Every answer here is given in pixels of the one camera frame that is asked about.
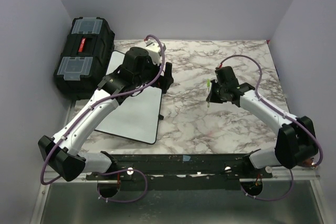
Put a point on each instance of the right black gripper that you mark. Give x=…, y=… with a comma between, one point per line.
x=212, y=97

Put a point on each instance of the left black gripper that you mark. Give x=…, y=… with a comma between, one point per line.
x=164, y=82

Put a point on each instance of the green white whiteboard marker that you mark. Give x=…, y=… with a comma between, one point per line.
x=208, y=91

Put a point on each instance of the white whiteboard black frame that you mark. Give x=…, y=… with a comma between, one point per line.
x=136, y=119

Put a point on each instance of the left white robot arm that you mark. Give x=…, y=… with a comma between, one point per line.
x=141, y=68

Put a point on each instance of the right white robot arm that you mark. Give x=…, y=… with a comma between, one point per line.
x=294, y=144

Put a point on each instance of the blue tape piece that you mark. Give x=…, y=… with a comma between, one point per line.
x=186, y=158

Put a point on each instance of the black plastic toolbox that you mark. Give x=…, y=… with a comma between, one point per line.
x=85, y=57

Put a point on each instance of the red brown connector plug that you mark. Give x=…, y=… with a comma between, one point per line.
x=309, y=163

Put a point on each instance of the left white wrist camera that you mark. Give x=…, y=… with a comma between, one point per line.
x=154, y=51

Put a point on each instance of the black mounting rail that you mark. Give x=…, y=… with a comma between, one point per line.
x=169, y=172

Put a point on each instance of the aluminium frame rail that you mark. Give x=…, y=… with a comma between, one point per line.
x=296, y=143

